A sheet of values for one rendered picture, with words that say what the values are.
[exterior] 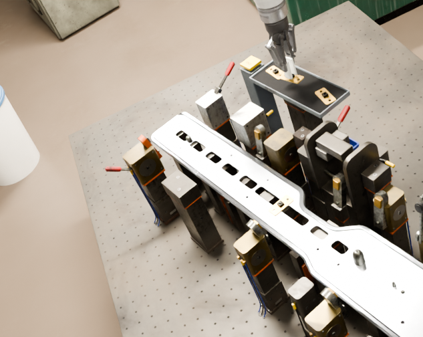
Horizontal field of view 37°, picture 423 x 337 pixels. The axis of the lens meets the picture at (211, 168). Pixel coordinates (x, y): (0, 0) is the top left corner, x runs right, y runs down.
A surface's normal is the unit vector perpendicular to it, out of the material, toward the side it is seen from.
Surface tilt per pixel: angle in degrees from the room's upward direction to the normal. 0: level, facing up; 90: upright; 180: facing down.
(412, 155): 0
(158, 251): 0
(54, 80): 0
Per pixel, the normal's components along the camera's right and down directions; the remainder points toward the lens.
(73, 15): 0.51, 0.51
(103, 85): -0.30, -0.68
